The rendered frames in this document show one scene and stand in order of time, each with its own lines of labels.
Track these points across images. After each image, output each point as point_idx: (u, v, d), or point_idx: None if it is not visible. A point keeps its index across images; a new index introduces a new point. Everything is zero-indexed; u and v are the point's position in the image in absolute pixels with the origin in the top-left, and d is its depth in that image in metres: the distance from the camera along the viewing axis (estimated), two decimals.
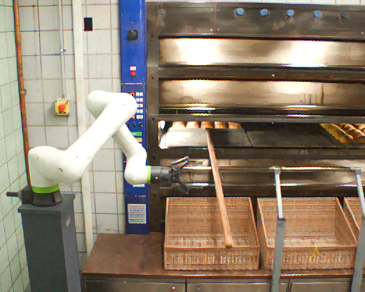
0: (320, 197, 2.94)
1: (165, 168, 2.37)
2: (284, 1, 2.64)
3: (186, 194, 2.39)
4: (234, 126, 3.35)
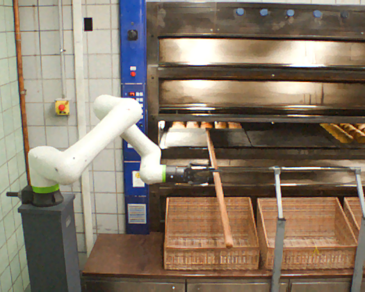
0: (320, 197, 2.94)
1: (180, 167, 2.37)
2: (284, 1, 2.64)
3: (206, 183, 2.38)
4: (234, 126, 3.35)
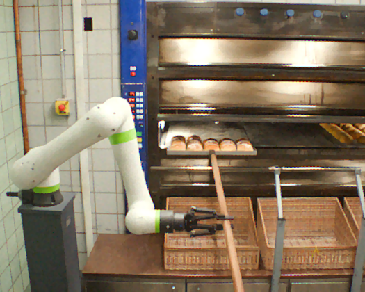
0: (320, 197, 2.94)
1: (179, 213, 1.78)
2: (284, 1, 2.64)
3: (213, 234, 1.80)
4: (245, 148, 2.77)
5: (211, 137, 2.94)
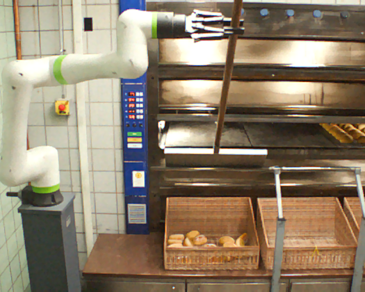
0: (320, 197, 2.94)
1: None
2: (284, 1, 2.64)
3: (221, 35, 1.48)
4: (235, 242, 2.81)
5: None
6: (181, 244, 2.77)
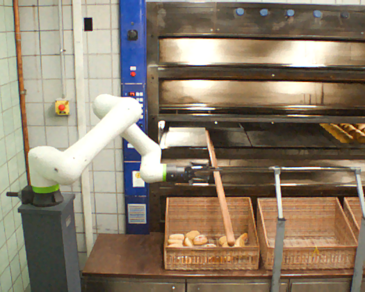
0: (320, 197, 2.94)
1: (180, 166, 2.37)
2: (284, 1, 2.64)
3: (206, 183, 2.38)
4: (235, 242, 2.81)
5: None
6: (181, 244, 2.77)
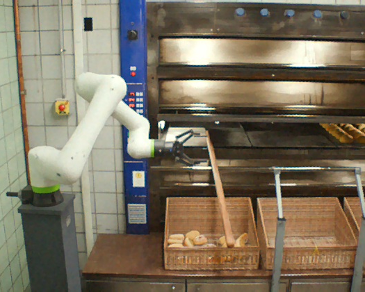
0: (320, 197, 2.94)
1: (168, 141, 2.32)
2: (284, 1, 2.64)
3: (190, 167, 2.35)
4: (235, 242, 2.81)
5: None
6: (181, 244, 2.77)
